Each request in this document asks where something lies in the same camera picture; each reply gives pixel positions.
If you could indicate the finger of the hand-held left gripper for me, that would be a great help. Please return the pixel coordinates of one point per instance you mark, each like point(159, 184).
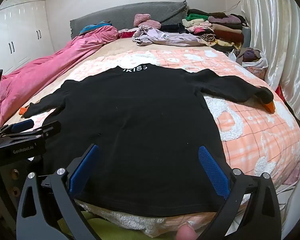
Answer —
point(50, 128)
point(22, 125)

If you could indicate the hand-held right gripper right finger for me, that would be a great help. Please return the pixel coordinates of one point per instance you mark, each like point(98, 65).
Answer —
point(213, 172)

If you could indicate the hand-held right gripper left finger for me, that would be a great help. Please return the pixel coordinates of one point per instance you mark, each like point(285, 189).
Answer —
point(83, 170)

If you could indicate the black t-shirt with orange print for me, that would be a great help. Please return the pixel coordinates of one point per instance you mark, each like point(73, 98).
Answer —
point(140, 130)

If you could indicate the white plastic bag with clothes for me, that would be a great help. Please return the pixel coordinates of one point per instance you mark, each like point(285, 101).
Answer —
point(261, 61)

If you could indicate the pile of folded clothes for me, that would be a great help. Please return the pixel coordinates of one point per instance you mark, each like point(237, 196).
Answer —
point(225, 30)

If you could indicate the person's right hand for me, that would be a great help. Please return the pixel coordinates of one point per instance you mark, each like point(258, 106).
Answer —
point(187, 232)

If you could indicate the peach and white plush blanket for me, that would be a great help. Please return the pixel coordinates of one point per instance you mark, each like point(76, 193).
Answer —
point(252, 135)

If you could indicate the pink quilt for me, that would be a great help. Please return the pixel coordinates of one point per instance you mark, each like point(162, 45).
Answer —
point(52, 65)

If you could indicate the white wardrobe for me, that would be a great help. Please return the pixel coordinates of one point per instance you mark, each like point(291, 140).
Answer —
point(22, 30)

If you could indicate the beige bed sheet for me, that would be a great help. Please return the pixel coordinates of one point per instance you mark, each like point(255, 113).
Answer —
point(120, 46)

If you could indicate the teal cloth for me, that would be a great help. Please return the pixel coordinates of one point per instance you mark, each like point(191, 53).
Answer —
point(92, 27)

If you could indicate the red cloth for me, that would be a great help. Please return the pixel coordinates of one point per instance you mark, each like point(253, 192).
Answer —
point(126, 33)

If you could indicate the grey headboard cover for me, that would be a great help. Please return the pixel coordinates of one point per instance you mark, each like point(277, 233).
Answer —
point(120, 17)

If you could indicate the lilac garment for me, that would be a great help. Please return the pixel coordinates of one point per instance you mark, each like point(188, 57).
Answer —
point(162, 38)

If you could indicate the pink fluffy garment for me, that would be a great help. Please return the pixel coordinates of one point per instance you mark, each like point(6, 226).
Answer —
point(145, 20)

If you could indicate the black crumpled garment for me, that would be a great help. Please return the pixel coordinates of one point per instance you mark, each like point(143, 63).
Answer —
point(173, 27)

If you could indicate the white satin curtain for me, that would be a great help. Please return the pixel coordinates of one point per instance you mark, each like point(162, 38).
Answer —
point(277, 30)

